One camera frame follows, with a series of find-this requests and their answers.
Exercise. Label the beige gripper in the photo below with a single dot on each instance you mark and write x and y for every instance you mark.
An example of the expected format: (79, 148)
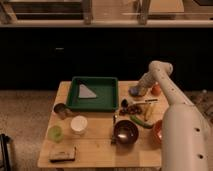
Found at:
(142, 91)

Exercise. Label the blue sponge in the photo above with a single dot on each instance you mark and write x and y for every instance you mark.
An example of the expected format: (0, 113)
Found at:
(134, 91)

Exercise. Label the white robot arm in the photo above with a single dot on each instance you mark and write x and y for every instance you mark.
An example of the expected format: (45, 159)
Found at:
(184, 129)

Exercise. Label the green plastic tray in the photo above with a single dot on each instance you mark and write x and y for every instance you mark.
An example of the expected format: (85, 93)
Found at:
(106, 89)

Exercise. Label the orange tomato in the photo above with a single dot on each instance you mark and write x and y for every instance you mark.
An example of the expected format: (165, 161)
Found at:
(156, 90)

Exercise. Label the yellow banana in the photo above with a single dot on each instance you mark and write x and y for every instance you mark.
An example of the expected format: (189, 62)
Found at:
(149, 111)

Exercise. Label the dark grape bunch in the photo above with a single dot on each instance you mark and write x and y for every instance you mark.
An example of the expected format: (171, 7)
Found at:
(131, 110)

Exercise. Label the dark eggplant toy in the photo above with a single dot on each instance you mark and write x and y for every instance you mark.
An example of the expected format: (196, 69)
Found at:
(124, 104)

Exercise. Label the green cucumber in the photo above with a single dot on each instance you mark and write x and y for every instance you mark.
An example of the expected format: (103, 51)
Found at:
(136, 120)

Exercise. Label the dark purple bowl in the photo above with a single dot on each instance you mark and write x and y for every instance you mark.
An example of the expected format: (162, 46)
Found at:
(126, 132)

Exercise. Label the wooden table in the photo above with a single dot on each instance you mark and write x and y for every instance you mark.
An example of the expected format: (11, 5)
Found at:
(94, 148)

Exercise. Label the red bowl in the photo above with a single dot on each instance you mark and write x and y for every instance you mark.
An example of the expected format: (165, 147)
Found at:
(157, 131)

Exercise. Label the grey triangular cloth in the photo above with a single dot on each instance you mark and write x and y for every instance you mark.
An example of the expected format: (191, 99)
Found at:
(85, 92)

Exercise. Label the white cup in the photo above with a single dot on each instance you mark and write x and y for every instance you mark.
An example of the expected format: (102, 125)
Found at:
(79, 124)

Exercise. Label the metal cup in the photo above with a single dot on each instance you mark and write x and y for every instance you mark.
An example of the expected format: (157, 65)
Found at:
(62, 111)

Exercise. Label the green cup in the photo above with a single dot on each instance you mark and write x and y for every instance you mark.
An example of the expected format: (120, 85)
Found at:
(55, 134)

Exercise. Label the brown bread slice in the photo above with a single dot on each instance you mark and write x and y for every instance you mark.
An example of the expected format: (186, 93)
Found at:
(59, 154)

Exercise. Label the wooden shelf rack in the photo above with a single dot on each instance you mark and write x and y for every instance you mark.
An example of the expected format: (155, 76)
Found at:
(107, 13)

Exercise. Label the black chair part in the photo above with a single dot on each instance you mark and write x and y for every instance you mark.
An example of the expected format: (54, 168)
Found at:
(4, 149)

